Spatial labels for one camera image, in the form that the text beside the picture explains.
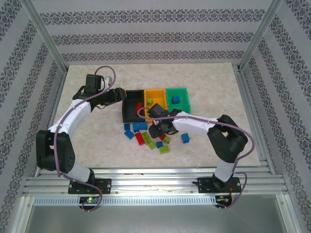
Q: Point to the red lego brick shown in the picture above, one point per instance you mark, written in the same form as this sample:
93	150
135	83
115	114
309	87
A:
139	108
162	137
139	138

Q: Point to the long green lego brick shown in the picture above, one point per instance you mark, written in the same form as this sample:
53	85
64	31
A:
147	137

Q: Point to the blue lego brick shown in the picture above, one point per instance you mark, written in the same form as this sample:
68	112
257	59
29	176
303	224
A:
126	127
175	99
185	138
143	125
129	134
135	127
159	144

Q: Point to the black plastic bin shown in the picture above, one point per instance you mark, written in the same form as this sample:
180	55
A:
128	116

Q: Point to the green plastic bin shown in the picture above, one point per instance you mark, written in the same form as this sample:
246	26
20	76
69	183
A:
182	104

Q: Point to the yellow plastic bin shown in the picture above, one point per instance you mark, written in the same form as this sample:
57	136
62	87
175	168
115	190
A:
159	97

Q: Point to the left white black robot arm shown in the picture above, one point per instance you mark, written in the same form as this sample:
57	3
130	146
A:
73	116

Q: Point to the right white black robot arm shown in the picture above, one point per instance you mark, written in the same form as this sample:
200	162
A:
194	123

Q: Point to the metal bottom shelf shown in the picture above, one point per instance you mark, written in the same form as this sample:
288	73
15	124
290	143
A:
155	218

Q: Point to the small controller board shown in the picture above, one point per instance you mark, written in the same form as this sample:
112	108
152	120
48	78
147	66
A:
223	198

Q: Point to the controller board with green light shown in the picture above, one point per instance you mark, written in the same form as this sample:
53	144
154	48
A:
90	200

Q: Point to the aluminium cross rail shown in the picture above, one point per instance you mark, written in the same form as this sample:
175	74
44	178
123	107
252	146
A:
150	182

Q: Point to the aluminium side rail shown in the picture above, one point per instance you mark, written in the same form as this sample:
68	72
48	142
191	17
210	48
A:
57	97
246	97

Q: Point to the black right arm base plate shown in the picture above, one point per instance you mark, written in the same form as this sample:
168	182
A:
204	185

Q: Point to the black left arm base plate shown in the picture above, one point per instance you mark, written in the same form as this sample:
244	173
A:
105	185

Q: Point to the aluminium frame post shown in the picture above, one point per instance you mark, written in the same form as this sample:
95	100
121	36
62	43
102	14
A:
47	36
259	36

